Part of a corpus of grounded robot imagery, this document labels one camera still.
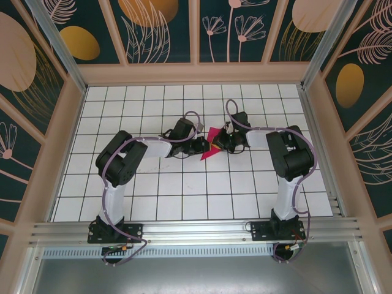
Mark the magenta cloth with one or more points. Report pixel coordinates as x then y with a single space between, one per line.
205 155

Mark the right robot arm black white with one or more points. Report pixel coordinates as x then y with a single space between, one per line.
294 156

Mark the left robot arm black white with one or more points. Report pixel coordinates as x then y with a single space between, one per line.
122 159

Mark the grey metal sheet panel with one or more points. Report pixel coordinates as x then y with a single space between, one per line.
196 275

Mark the black controller board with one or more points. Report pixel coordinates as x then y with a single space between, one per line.
110 249

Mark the long aluminium mounting rail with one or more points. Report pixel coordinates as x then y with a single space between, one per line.
196 231

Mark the aluminium side rail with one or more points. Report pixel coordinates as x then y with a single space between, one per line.
323 153

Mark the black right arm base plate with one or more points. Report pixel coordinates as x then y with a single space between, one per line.
260 231

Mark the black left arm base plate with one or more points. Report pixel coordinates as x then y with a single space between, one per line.
134 232

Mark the aluminium frame post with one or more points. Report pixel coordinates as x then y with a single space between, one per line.
326 39
58 39

